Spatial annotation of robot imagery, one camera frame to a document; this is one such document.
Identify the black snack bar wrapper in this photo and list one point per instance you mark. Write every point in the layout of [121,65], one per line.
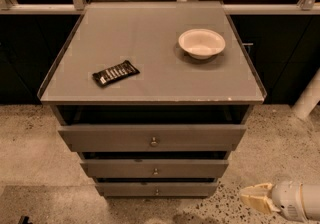
[115,73]

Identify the grey drawer cabinet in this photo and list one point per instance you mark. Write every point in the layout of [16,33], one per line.
[172,87]

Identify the grey middle drawer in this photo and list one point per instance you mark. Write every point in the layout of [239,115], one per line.
[155,168]

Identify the white bowl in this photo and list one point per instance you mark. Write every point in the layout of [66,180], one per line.
[201,44]

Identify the grey bottom drawer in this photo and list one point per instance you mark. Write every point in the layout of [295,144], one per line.
[157,189]

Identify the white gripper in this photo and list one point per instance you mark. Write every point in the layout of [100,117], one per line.
[288,198]

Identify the grey top drawer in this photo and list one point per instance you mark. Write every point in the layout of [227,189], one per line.
[152,138]

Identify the grey drawer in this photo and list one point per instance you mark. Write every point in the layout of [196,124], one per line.
[155,168]
[152,138]
[157,189]

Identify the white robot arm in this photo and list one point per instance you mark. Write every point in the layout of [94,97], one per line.
[310,200]

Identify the white pole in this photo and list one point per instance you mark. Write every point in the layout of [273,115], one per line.
[309,98]

